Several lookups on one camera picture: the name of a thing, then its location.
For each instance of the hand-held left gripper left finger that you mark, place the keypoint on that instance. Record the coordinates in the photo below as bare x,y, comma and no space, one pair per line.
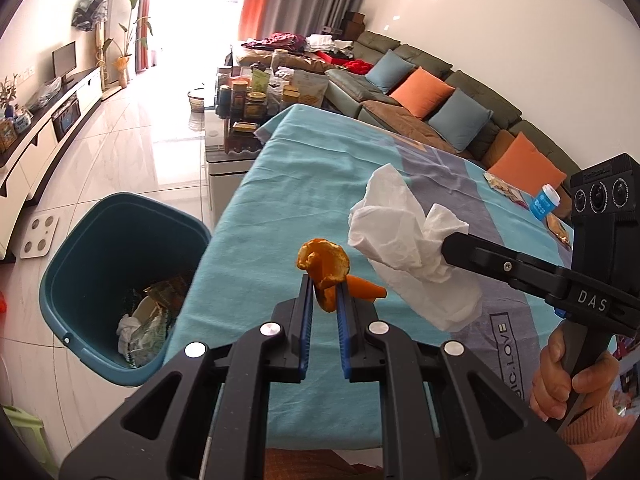
305,325

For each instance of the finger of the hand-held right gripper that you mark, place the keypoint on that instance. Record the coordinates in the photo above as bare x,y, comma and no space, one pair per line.
500,262

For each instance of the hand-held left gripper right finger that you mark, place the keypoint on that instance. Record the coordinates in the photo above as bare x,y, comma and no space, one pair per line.
342,330

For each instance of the orange peel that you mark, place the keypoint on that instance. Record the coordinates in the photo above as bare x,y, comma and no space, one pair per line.
325,260

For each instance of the large white tissue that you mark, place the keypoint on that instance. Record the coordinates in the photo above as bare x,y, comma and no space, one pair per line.
395,220

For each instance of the gold foil packet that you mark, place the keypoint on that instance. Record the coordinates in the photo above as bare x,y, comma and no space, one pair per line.
559,230
167,295

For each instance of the crushed dotted paper cup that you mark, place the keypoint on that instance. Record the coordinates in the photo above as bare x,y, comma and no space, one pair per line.
147,312

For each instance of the teal plastic bin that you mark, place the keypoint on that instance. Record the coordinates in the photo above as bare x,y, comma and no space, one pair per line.
100,240

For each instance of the person's right forearm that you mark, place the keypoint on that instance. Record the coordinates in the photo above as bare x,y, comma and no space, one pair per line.
600,440

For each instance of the person's right hand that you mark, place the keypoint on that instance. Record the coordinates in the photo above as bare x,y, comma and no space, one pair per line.
555,390

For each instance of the red snack packet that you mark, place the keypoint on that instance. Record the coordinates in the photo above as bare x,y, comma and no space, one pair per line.
522,201

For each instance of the blue cup with white lid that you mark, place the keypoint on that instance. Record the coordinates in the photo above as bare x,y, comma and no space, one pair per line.
544,204

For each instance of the clear biscuit packet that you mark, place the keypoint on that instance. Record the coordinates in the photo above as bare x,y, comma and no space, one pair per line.
502,185

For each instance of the orange cushion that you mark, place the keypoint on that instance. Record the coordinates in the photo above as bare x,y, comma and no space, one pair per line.
527,161
421,92

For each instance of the brown cloth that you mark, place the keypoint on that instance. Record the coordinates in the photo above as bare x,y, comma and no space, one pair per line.
320,465

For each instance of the blue cushion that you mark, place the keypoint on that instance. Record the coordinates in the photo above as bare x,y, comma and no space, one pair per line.
389,74
460,120

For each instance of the green sofa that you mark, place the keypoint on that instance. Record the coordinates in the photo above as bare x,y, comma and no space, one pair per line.
480,90

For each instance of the glass coffee table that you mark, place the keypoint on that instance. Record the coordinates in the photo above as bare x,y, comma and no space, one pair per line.
222,170

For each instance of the paper snack bag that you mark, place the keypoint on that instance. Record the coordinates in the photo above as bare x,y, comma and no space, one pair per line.
310,89

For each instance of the green box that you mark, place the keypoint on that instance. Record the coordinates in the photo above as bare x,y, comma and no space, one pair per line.
260,80

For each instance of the pile of clothes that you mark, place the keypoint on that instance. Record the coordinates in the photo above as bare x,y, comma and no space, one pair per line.
300,47

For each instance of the dark wine bottle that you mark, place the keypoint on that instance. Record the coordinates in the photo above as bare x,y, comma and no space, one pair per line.
231,57

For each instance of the white bathroom scale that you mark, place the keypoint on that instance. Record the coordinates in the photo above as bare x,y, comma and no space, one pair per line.
40,237

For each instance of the brown cardboard boxes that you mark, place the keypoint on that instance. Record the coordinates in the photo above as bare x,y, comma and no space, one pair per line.
352,22

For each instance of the green plastic stool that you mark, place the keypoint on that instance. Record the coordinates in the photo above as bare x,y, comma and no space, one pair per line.
22,440

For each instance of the white black TV cabinet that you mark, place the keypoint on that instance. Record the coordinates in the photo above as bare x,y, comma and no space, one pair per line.
45,135

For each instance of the gold floor stand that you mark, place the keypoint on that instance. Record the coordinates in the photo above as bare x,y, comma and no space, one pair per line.
102,60

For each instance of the tall leafy plant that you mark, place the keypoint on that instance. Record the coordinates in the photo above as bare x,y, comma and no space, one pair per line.
132,35

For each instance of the clear plastic bag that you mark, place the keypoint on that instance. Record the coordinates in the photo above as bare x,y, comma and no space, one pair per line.
46,94

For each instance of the blue white jar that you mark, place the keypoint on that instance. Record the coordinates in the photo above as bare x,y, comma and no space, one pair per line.
22,122

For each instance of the striped curtain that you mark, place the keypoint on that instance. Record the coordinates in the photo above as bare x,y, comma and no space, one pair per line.
145,15

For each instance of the black monitor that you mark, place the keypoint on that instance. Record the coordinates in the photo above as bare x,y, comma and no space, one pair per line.
65,59

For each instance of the vase with branches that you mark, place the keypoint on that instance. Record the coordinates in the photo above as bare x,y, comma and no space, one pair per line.
7,95

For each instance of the patterned cloth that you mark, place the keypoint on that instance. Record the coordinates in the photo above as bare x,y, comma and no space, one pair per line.
90,10

